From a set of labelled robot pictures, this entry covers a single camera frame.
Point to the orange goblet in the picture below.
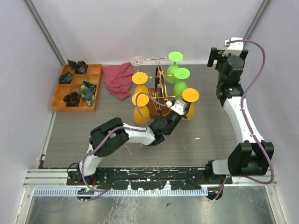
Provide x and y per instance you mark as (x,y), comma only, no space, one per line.
(190,95)
(141,112)
(140,78)

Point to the clear wine glass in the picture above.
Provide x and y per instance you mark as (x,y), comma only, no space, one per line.
(136,61)

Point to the maroon cloth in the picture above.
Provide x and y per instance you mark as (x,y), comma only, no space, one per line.
(118,79)

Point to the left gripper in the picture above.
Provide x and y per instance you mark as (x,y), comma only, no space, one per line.
(184,116)

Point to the blue yellow floral cloth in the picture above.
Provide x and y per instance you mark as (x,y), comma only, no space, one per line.
(87,92)

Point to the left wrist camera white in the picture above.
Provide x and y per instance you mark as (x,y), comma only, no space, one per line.
(178,106)

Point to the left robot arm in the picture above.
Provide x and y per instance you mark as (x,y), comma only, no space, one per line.
(110,136)

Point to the dark navy folded cloth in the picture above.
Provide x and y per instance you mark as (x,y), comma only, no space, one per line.
(80,67)

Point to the black red cloth bundle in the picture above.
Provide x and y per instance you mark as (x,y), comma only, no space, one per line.
(72,99)

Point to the dark green patterned cloth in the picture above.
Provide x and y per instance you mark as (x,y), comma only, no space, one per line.
(65,78)

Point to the wooden compartment tray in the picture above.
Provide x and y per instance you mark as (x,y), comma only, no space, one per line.
(93,75)

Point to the orange goblet front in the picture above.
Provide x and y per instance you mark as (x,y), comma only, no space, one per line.
(190,95)

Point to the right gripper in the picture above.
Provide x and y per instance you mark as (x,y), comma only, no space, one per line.
(216,54)

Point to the green goblet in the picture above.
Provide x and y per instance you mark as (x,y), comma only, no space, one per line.
(181,74)
(175,57)

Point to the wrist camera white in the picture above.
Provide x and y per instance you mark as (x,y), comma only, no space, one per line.
(178,106)
(234,47)

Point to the gold wire glass rack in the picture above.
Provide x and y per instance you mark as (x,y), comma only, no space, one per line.
(163,90)

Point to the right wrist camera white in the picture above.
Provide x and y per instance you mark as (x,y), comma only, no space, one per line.
(234,47)

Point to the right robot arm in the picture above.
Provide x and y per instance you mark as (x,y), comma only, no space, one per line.
(252,155)

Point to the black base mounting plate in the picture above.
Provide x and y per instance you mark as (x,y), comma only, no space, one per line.
(150,178)

